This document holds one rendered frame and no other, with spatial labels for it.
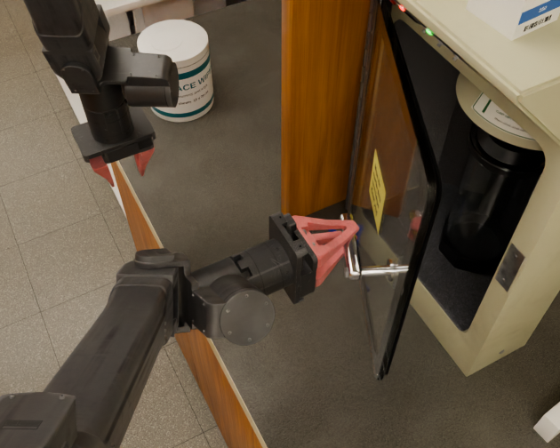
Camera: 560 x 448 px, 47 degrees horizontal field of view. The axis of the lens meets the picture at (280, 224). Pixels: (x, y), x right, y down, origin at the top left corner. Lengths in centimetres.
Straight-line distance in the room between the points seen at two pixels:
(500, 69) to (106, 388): 35
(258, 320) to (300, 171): 43
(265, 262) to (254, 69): 76
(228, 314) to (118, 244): 171
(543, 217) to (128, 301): 42
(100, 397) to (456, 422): 62
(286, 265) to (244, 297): 10
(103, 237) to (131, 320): 179
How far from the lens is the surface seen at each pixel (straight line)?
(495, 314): 84
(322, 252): 71
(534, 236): 72
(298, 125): 94
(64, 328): 217
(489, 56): 51
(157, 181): 118
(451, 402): 97
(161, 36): 125
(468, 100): 76
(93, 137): 91
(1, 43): 333
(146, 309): 59
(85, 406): 43
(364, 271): 73
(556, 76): 51
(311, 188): 106
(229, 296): 62
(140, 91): 83
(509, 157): 82
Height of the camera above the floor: 180
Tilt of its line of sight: 52 degrees down
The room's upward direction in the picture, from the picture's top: straight up
